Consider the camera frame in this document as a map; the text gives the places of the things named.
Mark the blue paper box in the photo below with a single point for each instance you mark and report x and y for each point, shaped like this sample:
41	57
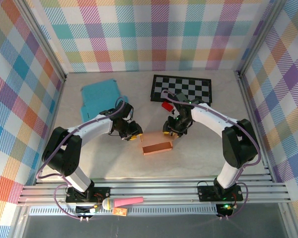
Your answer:
96	99

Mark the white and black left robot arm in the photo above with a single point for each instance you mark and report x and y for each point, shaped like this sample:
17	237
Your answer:
94	126

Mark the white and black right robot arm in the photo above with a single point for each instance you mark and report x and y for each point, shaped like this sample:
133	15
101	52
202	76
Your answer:
208	116

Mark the red toy block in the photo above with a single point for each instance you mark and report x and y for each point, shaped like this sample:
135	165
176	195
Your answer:
167	106

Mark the black and white checkerboard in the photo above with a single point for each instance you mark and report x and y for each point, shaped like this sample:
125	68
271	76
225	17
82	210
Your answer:
183	86

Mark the pink microphone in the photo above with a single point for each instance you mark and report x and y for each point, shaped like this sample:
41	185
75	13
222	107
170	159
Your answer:
129	201

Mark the small orange tag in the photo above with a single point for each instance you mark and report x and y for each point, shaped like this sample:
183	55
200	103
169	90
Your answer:
120	211

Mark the small control board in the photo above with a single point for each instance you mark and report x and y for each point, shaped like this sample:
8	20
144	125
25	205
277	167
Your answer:
89	210
224	209

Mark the aluminium frame base rails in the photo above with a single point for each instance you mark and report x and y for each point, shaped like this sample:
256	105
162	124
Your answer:
151	188

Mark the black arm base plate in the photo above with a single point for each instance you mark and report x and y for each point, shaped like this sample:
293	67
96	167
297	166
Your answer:
101	194
206	193

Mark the aluminium side rail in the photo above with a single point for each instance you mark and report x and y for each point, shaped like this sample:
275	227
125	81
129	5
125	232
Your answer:
57	100
247	99

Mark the aluminium frame post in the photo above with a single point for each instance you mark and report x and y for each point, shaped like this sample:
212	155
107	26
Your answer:
42	37
258	37

